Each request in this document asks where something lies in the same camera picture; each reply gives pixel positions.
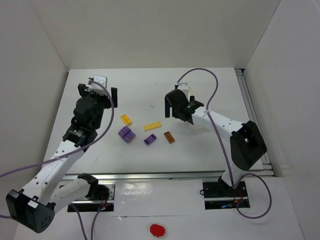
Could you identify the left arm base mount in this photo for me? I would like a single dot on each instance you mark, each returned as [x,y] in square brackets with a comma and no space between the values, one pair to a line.
[101,200]

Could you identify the aluminium right side rail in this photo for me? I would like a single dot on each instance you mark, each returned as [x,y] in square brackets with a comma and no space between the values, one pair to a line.
[267,168]

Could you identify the small yellow lego brick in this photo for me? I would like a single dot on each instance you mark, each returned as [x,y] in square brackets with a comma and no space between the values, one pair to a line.
[126,120]

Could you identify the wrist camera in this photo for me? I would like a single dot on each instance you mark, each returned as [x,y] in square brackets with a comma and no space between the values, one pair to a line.
[186,89]
[100,79]

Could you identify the brown lego brick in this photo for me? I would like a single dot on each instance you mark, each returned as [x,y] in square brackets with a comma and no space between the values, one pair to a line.
[169,137]

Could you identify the red round button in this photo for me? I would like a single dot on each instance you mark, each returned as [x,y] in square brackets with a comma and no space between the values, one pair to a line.
[157,230]

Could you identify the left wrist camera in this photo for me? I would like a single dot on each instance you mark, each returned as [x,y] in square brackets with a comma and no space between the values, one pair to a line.
[100,79]

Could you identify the small purple lego brick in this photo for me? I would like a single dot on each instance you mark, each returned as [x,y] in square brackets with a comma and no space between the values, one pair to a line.
[150,139]

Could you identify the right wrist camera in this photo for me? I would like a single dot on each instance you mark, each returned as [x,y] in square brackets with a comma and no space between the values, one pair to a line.
[186,89]

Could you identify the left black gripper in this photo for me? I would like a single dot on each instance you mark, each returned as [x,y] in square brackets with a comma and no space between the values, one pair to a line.
[113,97]

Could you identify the aluminium rail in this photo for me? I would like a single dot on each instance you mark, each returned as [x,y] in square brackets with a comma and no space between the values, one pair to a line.
[159,176]
[267,168]

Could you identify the aluminium front rail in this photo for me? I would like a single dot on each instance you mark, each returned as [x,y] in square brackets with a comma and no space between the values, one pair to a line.
[159,176]

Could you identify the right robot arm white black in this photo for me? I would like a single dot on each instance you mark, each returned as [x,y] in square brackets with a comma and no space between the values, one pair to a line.
[242,143]

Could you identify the long yellow lego plate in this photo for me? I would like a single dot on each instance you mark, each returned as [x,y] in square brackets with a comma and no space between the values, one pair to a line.
[152,126]

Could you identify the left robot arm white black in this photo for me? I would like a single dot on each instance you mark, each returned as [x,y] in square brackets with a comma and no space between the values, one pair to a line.
[36,204]

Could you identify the white divided sorting tray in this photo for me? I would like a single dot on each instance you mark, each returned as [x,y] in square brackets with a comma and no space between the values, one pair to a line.
[192,106]

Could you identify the large purple lego assembly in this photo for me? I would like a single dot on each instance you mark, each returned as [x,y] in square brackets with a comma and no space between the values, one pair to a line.
[126,134]

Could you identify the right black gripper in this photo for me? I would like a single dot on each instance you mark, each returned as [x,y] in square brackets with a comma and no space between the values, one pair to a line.
[173,106]

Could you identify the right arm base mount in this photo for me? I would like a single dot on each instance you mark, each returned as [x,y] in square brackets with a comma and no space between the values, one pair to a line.
[217,198]

